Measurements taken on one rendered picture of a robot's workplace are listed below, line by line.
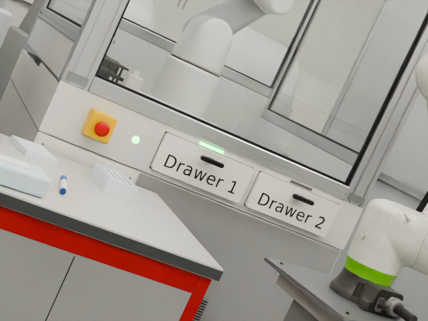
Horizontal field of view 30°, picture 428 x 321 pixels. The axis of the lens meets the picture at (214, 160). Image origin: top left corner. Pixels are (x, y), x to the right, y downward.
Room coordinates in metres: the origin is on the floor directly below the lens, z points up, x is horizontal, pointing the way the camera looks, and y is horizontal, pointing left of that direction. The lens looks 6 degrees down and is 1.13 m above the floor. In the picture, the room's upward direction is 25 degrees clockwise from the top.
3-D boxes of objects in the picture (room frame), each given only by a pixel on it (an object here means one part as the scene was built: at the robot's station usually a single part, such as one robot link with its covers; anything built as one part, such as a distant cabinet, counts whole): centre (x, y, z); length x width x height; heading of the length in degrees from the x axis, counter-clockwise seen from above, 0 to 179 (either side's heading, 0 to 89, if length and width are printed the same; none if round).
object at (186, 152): (2.26, 0.02, 0.87); 0.29 x 0.02 x 0.11; 113
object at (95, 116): (2.12, 0.32, 0.88); 0.07 x 0.05 x 0.07; 113
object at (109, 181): (1.97, 0.20, 0.78); 0.12 x 0.08 x 0.04; 28
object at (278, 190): (2.38, -0.27, 0.87); 0.29 x 0.02 x 0.11; 113
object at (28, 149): (1.97, 0.42, 0.77); 0.13 x 0.09 x 0.02; 36
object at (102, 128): (2.09, 0.30, 0.88); 0.04 x 0.03 x 0.04; 113
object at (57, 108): (2.72, 0.17, 0.87); 1.02 x 0.95 x 0.14; 113
